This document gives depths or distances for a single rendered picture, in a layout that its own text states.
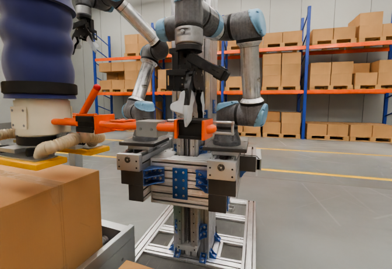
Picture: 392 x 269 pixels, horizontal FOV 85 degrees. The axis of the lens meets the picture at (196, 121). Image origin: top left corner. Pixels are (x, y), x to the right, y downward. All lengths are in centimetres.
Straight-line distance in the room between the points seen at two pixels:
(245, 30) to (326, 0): 904
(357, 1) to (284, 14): 237
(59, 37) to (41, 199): 57
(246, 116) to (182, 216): 77
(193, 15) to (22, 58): 56
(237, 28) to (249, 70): 19
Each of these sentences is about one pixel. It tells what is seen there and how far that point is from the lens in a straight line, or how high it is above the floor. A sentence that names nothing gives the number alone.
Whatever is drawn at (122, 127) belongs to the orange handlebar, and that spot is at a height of 120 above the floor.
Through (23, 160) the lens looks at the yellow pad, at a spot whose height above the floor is 109.
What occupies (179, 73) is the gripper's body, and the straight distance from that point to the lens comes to 56.
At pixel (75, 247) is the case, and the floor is 66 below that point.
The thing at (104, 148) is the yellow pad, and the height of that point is 108.
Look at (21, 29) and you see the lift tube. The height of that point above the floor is 149.
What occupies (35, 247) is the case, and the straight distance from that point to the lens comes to 104.
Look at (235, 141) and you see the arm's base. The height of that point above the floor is 106.
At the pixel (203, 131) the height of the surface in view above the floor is 120.
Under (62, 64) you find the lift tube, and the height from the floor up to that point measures 140.
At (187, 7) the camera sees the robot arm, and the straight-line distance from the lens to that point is 60.
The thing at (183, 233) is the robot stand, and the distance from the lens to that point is 154.
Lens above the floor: 128
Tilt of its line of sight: 6 degrees down
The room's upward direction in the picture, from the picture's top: straight up
